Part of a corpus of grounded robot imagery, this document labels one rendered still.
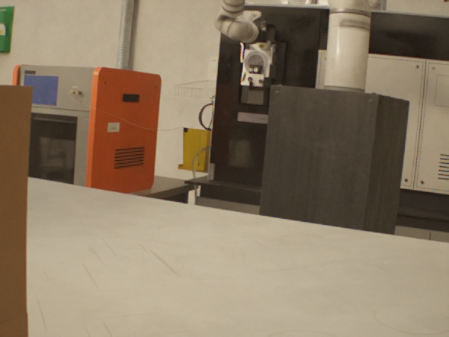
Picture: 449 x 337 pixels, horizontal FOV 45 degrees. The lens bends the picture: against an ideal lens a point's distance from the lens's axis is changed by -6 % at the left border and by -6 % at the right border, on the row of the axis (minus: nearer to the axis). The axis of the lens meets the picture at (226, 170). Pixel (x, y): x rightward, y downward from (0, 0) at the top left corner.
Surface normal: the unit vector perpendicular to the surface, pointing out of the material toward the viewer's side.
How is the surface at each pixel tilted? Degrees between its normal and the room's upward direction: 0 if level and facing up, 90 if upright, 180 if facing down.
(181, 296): 0
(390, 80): 90
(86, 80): 90
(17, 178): 90
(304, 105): 90
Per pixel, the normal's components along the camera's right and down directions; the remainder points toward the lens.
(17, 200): 0.90, 0.13
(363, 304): 0.08, -0.99
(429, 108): -0.36, 0.08
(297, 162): -0.55, 0.06
